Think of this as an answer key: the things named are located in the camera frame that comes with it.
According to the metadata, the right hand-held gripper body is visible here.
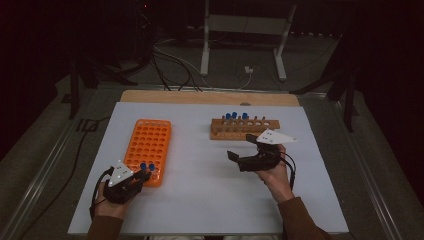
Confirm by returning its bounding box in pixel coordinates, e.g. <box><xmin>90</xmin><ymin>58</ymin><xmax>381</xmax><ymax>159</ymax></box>
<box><xmin>238</xmin><ymin>128</ymin><xmax>298</xmax><ymax>173</ymax></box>

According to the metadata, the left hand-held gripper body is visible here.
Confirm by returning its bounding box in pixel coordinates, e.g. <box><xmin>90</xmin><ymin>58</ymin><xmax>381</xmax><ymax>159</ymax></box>
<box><xmin>102</xmin><ymin>159</ymin><xmax>145</xmax><ymax>205</ymax></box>

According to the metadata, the wooden test tube rack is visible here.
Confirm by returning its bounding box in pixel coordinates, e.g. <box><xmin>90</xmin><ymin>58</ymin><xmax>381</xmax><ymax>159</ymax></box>
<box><xmin>209</xmin><ymin>118</ymin><xmax>281</xmax><ymax>141</ymax></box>

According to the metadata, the orange plastic test tube rack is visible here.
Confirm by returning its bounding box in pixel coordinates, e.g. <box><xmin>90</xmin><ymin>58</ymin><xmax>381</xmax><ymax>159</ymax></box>
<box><xmin>123</xmin><ymin>118</ymin><xmax>173</xmax><ymax>188</ymax></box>

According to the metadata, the person's left hand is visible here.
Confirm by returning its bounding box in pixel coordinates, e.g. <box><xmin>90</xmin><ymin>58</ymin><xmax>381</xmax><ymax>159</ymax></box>
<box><xmin>94</xmin><ymin>181</ymin><xmax>135</xmax><ymax>221</ymax></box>

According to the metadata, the person's right hand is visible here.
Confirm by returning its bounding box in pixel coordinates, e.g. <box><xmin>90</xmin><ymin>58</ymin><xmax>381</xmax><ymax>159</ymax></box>
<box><xmin>254</xmin><ymin>143</ymin><xmax>296</xmax><ymax>205</ymax></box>

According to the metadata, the white table mat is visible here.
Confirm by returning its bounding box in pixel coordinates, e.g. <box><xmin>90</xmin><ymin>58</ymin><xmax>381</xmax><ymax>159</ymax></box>
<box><xmin>67</xmin><ymin>101</ymin><xmax>350</xmax><ymax>236</ymax></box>

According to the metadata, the black tripod stand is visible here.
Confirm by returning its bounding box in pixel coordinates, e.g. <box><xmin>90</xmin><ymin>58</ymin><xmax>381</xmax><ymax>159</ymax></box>
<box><xmin>289</xmin><ymin>64</ymin><xmax>360</xmax><ymax>133</ymax></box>
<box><xmin>67</xmin><ymin>56</ymin><xmax>139</xmax><ymax>120</ymax></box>

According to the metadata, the white metal stand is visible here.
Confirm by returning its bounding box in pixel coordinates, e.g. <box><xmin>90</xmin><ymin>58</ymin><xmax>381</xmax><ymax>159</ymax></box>
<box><xmin>199</xmin><ymin>0</ymin><xmax>298</xmax><ymax>82</ymax></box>

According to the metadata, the left hand-held gripper black cable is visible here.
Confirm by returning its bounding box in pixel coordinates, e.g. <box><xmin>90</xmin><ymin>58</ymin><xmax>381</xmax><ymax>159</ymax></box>
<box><xmin>88</xmin><ymin>167</ymin><xmax>115</xmax><ymax>221</ymax></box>

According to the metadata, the hand-held gripper black cable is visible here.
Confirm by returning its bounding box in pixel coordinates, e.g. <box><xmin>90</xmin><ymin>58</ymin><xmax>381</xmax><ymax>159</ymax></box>
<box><xmin>88</xmin><ymin>167</ymin><xmax>115</xmax><ymax>221</ymax></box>
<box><xmin>278</xmin><ymin>151</ymin><xmax>297</xmax><ymax>192</ymax></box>

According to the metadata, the right hand-held gripper black cable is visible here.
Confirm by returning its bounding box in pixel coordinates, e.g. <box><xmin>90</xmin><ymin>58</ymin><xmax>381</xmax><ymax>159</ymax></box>
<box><xmin>278</xmin><ymin>151</ymin><xmax>297</xmax><ymax>192</ymax></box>

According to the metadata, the long black floor cable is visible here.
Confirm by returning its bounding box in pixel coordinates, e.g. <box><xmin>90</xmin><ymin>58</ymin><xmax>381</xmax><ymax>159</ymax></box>
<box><xmin>18</xmin><ymin>116</ymin><xmax>113</xmax><ymax>240</ymax></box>

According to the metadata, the grey metal floor rail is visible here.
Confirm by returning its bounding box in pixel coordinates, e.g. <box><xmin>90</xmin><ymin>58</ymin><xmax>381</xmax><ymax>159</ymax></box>
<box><xmin>0</xmin><ymin>96</ymin><xmax>98</xmax><ymax>240</ymax></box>
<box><xmin>328</xmin><ymin>99</ymin><xmax>405</xmax><ymax>240</ymax></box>

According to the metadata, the white floor cable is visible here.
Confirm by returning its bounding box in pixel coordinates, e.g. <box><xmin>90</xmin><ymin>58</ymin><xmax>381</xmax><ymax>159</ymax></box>
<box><xmin>151</xmin><ymin>38</ymin><xmax>254</xmax><ymax>91</ymax></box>

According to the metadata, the black floor cable bundle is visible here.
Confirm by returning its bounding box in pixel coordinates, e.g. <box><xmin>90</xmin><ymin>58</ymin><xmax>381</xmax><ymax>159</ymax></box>
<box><xmin>150</xmin><ymin>46</ymin><xmax>203</xmax><ymax>93</ymax></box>

